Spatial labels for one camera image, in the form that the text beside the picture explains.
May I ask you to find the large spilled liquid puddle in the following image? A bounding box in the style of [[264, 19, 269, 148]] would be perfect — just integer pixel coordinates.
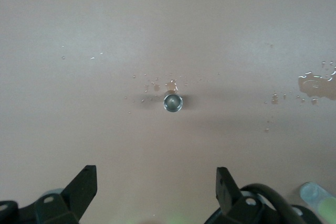
[[298, 70, 336, 101]]

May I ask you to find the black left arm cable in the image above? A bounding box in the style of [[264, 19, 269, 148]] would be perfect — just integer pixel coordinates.
[[240, 183, 318, 224]]

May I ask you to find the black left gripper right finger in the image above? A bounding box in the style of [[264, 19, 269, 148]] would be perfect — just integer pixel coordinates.
[[206, 166, 279, 224]]

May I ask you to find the yellow-green sleeved glass bottle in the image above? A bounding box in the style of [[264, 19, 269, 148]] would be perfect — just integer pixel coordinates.
[[299, 181, 336, 221]]

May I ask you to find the small liquid stain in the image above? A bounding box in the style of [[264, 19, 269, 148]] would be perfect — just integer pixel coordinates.
[[164, 81, 180, 92]]

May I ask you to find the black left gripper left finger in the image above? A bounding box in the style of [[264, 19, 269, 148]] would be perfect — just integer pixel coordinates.
[[34, 165, 98, 224]]

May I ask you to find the steel jigger measuring cup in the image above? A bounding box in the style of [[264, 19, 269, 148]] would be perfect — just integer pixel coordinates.
[[163, 93, 184, 114]]

